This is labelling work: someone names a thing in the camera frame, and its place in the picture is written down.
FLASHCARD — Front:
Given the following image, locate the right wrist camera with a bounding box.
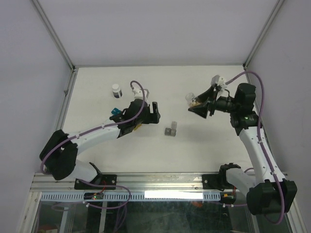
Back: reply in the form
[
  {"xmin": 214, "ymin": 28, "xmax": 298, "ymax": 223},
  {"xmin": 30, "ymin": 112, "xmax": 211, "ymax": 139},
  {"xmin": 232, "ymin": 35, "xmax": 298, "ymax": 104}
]
[{"xmin": 210, "ymin": 75, "xmax": 227, "ymax": 92}]

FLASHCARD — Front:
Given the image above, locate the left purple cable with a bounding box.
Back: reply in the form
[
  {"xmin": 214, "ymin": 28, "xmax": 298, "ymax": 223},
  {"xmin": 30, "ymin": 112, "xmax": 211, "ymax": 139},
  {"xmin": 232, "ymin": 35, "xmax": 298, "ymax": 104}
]
[{"xmin": 40, "ymin": 81, "xmax": 149, "ymax": 233}]

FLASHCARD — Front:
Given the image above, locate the left aluminium frame post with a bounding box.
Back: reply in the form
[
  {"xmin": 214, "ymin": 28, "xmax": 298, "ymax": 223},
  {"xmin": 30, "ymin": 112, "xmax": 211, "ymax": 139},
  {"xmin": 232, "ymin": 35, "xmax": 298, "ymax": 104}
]
[{"xmin": 30, "ymin": 0, "xmax": 75, "ymax": 71}]

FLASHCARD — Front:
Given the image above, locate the white cap pill bottle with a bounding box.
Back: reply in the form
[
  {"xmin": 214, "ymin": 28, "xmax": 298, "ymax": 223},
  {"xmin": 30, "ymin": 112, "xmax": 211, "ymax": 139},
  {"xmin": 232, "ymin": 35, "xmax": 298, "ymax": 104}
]
[{"xmin": 112, "ymin": 83, "xmax": 122, "ymax": 99}]

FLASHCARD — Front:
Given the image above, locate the aluminium frame post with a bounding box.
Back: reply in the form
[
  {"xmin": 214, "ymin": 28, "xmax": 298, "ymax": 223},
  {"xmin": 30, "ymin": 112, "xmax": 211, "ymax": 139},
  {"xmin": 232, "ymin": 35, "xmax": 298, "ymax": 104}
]
[
  {"xmin": 243, "ymin": 0, "xmax": 286, "ymax": 68},
  {"xmin": 30, "ymin": 0, "xmax": 75, "ymax": 71}
]

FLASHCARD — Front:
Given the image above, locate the right aluminium frame post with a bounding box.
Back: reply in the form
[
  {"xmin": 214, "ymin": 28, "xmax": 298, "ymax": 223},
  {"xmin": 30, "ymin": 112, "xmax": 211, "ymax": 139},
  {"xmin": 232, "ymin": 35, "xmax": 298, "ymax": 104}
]
[{"xmin": 243, "ymin": 0, "xmax": 286, "ymax": 68}]

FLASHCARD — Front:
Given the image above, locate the blue pill box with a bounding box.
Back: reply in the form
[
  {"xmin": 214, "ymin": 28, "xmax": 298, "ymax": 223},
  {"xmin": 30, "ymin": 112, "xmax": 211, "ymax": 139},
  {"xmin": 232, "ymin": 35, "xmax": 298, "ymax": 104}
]
[{"xmin": 111, "ymin": 108, "xmax": 121, "ymax": 116}]

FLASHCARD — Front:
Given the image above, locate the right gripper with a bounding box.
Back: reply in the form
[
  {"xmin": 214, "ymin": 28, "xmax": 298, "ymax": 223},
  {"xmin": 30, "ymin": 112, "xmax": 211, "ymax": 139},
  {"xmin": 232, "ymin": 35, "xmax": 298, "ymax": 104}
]
[{"xmin": 188, "ymin": 85, "xmax": 239, "ymax": 118}]

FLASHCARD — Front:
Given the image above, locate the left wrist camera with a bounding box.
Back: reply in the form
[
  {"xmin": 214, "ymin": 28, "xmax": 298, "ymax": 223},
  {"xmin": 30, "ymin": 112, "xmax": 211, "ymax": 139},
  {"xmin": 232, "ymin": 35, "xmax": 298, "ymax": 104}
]
[{"xmin": 132, "ymin": 88, "xmax": 149, "ymax": 101}]

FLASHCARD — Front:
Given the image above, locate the white slotted cable duct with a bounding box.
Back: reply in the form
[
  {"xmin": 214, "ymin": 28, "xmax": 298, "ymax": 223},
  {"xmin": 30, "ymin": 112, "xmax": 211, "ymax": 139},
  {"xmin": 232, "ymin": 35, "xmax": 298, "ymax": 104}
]
[{"xmin": 41, "ymin": 191, "xmax": 221, "ymax": 202}]

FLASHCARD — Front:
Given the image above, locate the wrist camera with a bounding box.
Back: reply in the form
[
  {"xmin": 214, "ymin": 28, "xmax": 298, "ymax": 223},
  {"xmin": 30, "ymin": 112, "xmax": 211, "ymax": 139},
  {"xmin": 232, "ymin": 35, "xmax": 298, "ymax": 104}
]
[
  {"xmin": 132, "ymin": 88, "xmax": 149, "ymax": 101},
  {"xmin": 210, "ymin": 75, "xmax": 227, "ymax": 92}
]

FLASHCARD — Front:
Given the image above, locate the grey pill box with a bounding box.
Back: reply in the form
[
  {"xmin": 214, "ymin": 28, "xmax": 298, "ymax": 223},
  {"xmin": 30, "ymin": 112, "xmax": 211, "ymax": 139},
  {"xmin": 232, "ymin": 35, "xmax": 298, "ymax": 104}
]
[{"xmin": 164, "ymin": 121, "xmax": 177, "ymax": 136}]

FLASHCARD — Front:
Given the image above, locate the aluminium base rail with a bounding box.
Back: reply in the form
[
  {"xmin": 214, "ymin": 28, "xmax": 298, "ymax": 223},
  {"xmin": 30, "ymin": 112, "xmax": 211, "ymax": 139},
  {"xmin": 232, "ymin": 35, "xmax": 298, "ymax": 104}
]
[{"xmin": 30, "ymin": 172, "xmax": 217, "ymax": 192}]

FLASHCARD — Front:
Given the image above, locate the yellow pill box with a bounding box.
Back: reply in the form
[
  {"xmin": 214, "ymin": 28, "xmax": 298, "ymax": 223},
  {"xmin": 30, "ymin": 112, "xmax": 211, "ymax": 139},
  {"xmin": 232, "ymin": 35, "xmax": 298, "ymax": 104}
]
[{"xmin": 133, "ymin": 124, "xmax": 142, "ymax": 131}]

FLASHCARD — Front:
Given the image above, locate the clear bottle with orange pills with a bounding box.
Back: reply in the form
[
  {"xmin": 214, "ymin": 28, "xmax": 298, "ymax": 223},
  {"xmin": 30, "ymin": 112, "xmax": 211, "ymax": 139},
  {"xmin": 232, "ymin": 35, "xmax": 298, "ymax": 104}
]
[{"xmin": 185, "ymin": 93, "xmax": 201, "ymax": 107}]

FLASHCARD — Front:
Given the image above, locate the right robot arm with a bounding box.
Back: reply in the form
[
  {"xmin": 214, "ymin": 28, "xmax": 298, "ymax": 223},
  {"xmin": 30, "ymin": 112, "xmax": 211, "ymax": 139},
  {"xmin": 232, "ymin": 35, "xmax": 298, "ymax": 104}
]
[{"xmin": 188, "ymin": 83, "xmax": 297, "ymax": 215}]

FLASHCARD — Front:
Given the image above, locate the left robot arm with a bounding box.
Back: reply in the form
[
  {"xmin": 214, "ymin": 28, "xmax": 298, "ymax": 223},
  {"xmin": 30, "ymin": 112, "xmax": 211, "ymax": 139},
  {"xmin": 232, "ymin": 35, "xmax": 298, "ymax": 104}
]
[{"xmin": 39, "ymin": 99, "xmax": 160, "ymax": 189}]

